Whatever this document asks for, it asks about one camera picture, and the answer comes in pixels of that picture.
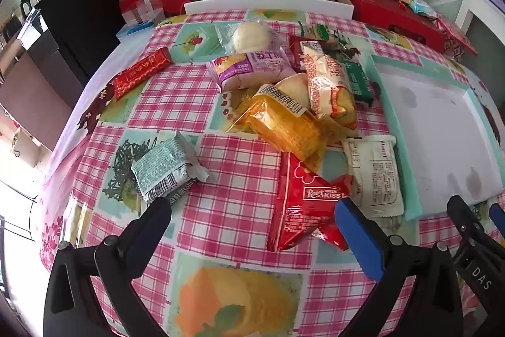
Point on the clear packet of bread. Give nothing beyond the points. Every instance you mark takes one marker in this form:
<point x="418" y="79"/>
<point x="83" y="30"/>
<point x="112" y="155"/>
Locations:
<point x="294" y="86"/>

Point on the purple toast snack packet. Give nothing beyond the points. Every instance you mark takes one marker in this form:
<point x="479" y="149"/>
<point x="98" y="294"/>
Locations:
<point x="244" y="70"/>

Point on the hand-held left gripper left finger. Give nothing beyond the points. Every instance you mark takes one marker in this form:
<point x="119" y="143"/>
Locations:
<point x="152" y="226"/>

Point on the white foam board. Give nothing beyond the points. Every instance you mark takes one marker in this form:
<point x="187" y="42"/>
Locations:
<point x="268" y="6"/>

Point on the red white-label snack packet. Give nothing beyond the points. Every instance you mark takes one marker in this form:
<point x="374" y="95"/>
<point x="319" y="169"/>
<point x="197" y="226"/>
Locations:
<point x="300" y="202"/>

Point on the brown wooden furniture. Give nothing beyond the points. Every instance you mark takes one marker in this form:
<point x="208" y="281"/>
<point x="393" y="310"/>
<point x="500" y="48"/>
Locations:
<point x="35" y="92"/>

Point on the pink plaid printed tablecloth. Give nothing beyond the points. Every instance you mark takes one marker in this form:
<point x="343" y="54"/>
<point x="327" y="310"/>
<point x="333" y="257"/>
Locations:
<point x="177" y="100"/>

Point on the white shelf unit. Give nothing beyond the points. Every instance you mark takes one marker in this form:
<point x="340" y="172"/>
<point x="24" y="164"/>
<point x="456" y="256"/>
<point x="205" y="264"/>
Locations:
<point x="473" y="3"/>

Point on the green white cartoon snack packet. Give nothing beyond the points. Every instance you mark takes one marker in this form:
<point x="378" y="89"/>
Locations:
<point x="331" y="35"/>

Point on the blue and white tissue box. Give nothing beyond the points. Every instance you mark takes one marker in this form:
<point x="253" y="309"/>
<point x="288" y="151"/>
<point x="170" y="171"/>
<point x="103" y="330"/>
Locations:
<point x="134" y="31"/>

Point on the red gold-print snack packet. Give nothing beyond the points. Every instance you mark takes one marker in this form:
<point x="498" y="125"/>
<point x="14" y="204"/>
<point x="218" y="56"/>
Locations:
<point x="142" y="73"/>

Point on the blue wet wipes packet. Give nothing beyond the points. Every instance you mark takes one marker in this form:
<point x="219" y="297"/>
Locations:
<point x="422" y="7"/>

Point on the white foam tray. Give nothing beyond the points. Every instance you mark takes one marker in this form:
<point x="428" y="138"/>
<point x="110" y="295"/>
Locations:
<point x="434" y="131"/>

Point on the dark green snack packet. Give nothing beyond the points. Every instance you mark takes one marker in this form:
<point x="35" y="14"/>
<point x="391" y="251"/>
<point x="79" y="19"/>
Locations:
<point x="357" y="80"/>

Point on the clear packet with white bun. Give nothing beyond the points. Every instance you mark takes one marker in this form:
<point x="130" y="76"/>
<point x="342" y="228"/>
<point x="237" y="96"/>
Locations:
<point x="248" y="37"/>

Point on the dark red snack packet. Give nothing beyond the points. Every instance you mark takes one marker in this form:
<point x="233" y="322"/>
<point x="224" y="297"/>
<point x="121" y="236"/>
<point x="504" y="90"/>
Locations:
<point x="296" y="52"/>

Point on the red patterned gift box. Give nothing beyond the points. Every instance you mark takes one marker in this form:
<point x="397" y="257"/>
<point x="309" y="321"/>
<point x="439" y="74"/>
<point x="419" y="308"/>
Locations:
<point x="457" y="37"/>

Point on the black cabinet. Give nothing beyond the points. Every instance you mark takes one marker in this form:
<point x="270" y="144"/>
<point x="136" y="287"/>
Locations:
<point x="79" y="25"/>

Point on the orange and white toast packet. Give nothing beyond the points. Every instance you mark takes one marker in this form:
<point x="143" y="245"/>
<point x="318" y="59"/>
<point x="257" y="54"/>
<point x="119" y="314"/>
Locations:
<point x="327" y="92"/>

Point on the clear plastic box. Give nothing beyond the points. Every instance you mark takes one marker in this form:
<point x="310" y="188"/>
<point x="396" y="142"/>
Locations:
<point x="142" y="9"/>

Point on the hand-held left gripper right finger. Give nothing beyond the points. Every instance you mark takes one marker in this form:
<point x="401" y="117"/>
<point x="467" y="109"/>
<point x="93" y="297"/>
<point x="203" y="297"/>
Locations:
<point x="357" y="238"/>

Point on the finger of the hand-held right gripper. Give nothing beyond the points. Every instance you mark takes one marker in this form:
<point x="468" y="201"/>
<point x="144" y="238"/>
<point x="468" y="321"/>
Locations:
<point x="498" y="219"/>
<point x="465" y="216"/>

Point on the red gift bag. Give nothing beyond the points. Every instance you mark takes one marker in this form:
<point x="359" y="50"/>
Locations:
<point x="169" y="3"/>

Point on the golden yellow snack packet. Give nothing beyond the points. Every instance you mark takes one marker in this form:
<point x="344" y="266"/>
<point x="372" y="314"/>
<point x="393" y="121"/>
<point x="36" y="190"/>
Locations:
<point x="284" y="123"/>

